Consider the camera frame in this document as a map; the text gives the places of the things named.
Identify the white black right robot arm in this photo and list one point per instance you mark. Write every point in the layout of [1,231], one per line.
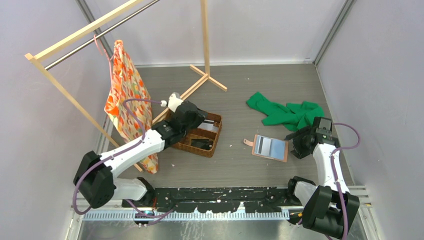
[328,206]

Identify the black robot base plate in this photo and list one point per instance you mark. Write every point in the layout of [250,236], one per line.
[268,199]

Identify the aluminium frame rail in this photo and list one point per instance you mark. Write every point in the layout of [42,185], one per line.
[120,210]

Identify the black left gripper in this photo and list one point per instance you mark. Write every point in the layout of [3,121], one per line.
[200,116]

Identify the white card with magnetic stripe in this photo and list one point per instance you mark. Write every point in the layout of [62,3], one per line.
[263,146]

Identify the orange floral cloth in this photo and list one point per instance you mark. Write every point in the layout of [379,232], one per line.
[129,104]

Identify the brown woven basket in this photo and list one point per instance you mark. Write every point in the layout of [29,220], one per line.
[184,143]

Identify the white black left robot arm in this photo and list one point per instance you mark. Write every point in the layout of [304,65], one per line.
[97,178]

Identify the pink clothes hanger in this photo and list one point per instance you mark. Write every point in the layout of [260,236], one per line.
[100,47]

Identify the card in basket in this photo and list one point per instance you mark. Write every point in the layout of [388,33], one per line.
[209,125]

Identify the green cloth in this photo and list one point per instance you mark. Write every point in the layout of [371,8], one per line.
[293,116]

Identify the black object in basket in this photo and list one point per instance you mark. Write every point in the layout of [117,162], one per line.
[202,143]

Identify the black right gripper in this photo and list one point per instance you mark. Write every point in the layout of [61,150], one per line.
[299,151]

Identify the tan leather card holder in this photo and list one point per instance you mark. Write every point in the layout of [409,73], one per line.
[279,149]

